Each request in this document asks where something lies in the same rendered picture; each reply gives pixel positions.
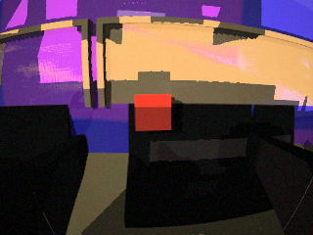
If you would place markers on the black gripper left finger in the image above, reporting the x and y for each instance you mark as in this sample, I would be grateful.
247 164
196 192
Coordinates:
38 196

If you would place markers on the red block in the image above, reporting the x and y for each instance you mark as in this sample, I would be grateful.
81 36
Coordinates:
153 112

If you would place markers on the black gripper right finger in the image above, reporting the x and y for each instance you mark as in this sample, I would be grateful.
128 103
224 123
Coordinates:
286 172

